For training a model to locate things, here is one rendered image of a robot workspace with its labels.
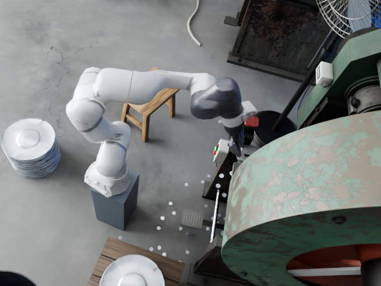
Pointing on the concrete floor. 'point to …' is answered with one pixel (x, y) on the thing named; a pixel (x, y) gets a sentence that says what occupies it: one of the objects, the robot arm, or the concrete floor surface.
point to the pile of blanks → (38, 163)
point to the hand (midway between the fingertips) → (240, 154)
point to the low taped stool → (168, 95)
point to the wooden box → (171, 266)
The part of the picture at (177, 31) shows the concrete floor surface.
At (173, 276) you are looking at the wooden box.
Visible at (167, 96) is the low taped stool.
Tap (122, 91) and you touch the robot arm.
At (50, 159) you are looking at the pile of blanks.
